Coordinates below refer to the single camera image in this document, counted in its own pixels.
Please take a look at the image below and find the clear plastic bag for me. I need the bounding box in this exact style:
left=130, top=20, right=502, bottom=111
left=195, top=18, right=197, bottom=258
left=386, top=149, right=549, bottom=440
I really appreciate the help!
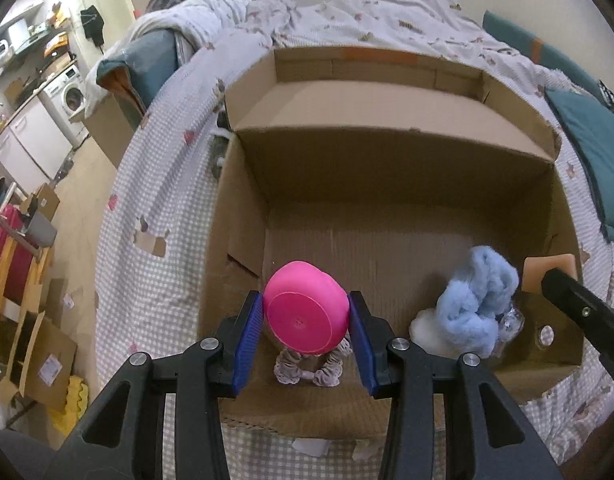
left=496, top=305, right=526, bottom=357

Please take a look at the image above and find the yellow foam piece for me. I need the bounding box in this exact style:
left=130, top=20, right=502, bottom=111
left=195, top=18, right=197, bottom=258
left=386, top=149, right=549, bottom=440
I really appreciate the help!
left=49, top=375, right=90, bottom=436

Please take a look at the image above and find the flat cardboard carton with label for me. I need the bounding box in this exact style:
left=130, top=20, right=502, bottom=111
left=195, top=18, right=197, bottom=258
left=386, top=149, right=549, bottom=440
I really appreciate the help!
left=0, top=310, right=78, bottom=413

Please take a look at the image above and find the black and white patterned cloth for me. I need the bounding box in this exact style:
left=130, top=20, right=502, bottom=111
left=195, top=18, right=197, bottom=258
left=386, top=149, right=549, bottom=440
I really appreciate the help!
left=597, top=80, right=614, bottom=117

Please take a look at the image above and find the beige foam sponge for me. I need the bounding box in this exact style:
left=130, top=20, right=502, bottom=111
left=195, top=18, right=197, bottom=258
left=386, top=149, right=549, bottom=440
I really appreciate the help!
left=521, top=254, right=577, bottom=295

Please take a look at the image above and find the white kitchen cabinet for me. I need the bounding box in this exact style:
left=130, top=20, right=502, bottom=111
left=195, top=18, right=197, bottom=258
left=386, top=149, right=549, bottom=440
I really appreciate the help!
left=0, top=95, right=72, bottom=191

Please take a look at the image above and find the red fabric panel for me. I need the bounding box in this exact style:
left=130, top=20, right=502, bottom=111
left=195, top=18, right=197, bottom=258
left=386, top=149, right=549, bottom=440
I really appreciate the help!
left=0, top=205, right=36, bottom=306

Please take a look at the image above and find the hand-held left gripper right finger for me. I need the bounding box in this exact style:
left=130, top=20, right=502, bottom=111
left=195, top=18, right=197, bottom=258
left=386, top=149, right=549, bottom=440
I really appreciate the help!
left=348, top=289, right=563, bottom=480

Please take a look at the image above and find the black hanging bag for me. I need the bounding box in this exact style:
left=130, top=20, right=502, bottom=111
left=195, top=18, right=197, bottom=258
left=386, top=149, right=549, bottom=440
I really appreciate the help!
left=81, top=5, right=106, bottom=47

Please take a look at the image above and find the teal pillow with orange stripe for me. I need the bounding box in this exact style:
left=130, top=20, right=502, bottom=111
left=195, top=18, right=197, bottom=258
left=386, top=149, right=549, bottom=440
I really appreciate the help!
left=482, top=10, right=614, bottom=121

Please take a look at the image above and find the brown cardboard box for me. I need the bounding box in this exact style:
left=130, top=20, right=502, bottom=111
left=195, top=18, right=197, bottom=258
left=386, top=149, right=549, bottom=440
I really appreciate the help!
left=199, top=46, right=585, bottom=441

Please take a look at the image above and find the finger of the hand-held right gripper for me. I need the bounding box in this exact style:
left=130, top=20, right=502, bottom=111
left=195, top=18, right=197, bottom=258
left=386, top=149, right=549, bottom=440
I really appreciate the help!
left=541, top=267, right=614, bottom=403

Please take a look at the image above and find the grey bin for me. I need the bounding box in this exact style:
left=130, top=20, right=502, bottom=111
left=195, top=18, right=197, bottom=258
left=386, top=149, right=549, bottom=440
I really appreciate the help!
left=24, top=195, right=58, bottom=249

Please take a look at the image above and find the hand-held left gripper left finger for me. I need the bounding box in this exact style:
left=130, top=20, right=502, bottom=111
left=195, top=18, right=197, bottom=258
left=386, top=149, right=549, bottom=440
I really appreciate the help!
left=42, top=290, right=266, bottom=480

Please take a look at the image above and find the checked printed duvet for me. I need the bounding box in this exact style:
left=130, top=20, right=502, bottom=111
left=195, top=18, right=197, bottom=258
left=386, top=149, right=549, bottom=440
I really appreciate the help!
left=84, top=0, right=614, bottom=480

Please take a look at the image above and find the pink silicone bowl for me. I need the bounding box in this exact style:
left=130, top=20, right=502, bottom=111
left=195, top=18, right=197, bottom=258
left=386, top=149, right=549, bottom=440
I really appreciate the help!
left=263, top=260, right=350, bottom=355

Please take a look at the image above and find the pale pink scrunchie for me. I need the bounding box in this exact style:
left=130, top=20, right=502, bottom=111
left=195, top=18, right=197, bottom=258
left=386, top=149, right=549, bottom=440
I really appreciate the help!
left=273, top=339, right=354, bottom=389

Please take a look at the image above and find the plain teal pillow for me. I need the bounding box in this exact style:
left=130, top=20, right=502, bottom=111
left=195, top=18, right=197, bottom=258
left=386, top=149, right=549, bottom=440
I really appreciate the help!
left=544, top=87, right=614, bottom=252

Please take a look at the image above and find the beige bedside box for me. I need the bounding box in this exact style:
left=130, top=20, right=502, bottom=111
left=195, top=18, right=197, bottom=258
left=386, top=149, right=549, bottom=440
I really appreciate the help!
left=82, top=95, right=148, bottom=171

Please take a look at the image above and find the light blue fluffy cloth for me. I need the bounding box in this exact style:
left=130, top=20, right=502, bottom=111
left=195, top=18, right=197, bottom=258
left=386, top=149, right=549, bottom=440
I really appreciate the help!
left=436, top=245, right=522, bottom=360

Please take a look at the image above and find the white fluffy scrunchie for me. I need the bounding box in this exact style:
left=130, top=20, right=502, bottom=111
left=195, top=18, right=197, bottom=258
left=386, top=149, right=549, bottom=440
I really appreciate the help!
left=409, top=310, right=453, bottom=348

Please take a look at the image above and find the white washing machine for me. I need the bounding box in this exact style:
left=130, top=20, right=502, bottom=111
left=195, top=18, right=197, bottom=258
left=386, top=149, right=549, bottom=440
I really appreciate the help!
left=41, top=65, right=90, bottom=148

